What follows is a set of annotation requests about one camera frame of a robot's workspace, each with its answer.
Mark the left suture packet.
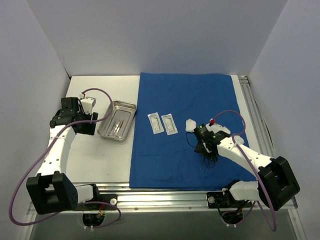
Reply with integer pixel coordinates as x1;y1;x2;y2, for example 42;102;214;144
147;112;164;135

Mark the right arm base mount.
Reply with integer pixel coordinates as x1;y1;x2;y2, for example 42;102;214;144
206;190;253;228

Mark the blue surgical drape cloth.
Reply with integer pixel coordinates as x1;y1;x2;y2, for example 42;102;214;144
129;72;255;191

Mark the aluminium right rail frame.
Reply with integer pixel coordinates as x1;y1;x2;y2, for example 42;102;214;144
237;75;285;186

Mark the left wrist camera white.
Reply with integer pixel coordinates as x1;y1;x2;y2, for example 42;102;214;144
80;97;96;115

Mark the white gauze pad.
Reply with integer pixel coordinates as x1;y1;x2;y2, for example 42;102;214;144
232;135;245;145
185;118;197;133

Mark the stainless steel tray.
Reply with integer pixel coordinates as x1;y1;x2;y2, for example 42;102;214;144
97;100;137;142

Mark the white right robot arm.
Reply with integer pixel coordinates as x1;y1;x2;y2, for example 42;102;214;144
192;123;300;211

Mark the aluminium rail frame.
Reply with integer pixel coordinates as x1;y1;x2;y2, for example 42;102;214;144
237;75;285;186
21;184;306;240

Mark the scalpel handle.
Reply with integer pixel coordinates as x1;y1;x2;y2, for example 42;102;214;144
109;118;126;137
107;119;123;137

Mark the aluminium front rail frame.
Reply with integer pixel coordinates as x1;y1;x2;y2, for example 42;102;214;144
21;184;306;240

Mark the right suture packet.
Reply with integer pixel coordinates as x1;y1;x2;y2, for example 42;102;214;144
161;113;178;136

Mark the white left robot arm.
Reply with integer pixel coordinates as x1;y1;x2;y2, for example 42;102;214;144
26;97;101;215

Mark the suture packet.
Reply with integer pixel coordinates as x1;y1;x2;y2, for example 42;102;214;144
161;113;178;136
147;112;164;135

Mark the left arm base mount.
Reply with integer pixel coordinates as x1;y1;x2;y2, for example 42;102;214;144
82;192;119;228

